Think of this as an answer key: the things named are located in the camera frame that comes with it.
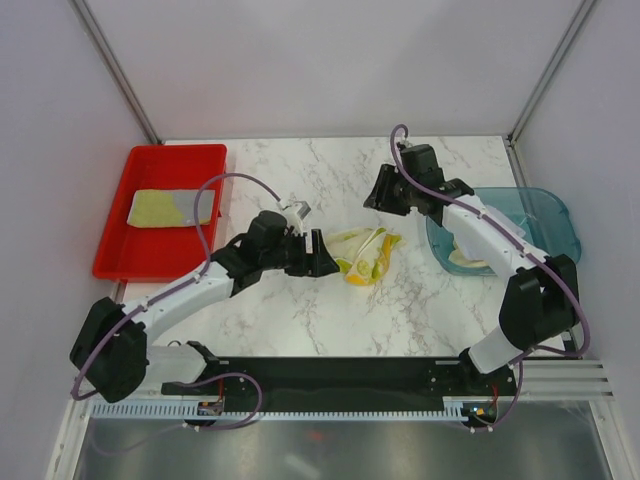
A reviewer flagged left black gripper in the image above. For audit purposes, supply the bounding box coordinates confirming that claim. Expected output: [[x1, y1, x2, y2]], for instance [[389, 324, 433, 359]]
[[261, 230, 339, 278]]

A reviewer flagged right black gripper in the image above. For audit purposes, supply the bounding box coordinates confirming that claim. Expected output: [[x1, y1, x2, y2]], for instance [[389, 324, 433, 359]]
[[364, 163, 420, 217]]

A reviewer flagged yellow patterned towel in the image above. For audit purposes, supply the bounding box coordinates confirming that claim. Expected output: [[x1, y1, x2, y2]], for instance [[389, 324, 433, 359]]
[[325, 227, 404, 286]]

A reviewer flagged grey frog towel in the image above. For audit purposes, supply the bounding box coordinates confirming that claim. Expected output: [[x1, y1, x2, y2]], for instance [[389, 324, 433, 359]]
[[126, 189, 215, 229]]

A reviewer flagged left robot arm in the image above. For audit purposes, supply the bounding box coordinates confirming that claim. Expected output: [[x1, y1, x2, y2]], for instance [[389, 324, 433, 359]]
[[70, 211, 340, 403]]

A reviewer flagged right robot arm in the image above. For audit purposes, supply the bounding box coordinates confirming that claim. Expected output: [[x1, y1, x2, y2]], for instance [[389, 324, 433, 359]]
[[364, 142, 584, 394]]

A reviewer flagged cream towel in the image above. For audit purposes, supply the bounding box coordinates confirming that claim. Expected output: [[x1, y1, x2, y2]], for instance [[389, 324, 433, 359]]
[[448, 241, 489, 270]]

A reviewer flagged red plastic bin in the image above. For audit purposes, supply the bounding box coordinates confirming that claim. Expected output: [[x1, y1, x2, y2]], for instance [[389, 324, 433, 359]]
[[92, 144, 227, 283]]

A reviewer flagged blue transparent plastic tub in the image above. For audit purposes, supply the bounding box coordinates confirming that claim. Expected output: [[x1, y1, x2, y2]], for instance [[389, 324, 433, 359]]
[[426, 187, 582, 276]]

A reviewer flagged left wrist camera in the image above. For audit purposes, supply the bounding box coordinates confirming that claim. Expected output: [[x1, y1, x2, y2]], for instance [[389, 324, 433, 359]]
[[278, 200, 311, 233]]

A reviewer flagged right aluminium frame post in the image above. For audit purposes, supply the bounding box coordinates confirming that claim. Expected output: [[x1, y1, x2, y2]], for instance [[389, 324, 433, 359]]
[[505, 0, 599, 146]]

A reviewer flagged aluminium frame post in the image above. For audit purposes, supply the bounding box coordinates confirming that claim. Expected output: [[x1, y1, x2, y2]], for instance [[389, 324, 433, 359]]
[[68, 0, 162, 145], [505, 0, 599, 146]]

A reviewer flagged aluminium front rail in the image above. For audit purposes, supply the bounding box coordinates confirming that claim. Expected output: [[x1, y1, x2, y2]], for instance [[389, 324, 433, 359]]
[[521, 359, 613, 400]]

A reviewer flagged white cable duct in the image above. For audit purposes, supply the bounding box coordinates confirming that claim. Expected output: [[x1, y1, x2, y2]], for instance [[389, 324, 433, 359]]
[[89, 399, 468, 422]]

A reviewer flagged left aluminium frame post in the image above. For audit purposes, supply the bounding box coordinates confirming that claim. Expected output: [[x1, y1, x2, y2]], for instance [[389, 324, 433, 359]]
[[68, 0, 162, 145]]

